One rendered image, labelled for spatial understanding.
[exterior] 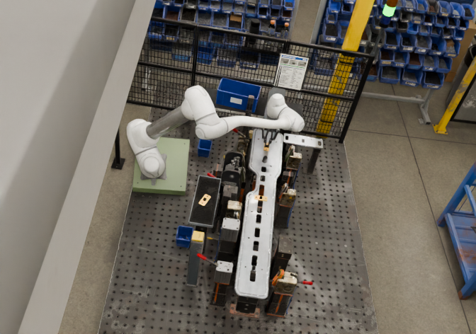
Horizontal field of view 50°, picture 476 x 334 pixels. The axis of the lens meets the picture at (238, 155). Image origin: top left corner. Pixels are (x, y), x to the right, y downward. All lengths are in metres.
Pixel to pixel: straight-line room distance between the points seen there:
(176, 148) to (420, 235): 2.38
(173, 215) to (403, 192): 2.47
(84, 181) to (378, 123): 5.62
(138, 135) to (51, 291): 3.14
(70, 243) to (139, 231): 3.19
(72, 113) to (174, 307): 2.95
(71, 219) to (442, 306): 4.33
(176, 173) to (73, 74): 3.41
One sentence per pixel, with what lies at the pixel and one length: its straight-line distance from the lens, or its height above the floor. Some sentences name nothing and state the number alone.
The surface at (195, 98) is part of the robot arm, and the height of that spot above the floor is 1.61.
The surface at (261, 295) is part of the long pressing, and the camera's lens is 2.87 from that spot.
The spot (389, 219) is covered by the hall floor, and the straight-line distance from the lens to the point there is 4.86.
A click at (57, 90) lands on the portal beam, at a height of 3.33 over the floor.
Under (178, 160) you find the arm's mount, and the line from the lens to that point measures 3.59.
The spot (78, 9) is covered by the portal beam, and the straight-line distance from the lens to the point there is 0.21.
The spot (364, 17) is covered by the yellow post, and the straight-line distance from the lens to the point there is 3.69.
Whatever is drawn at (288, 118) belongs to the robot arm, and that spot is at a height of 1.43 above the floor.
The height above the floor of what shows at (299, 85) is 1.19.
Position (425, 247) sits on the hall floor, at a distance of 4.80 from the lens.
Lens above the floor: 3.43
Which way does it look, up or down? 44 degrees down
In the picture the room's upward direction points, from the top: 10 degrees clockwise
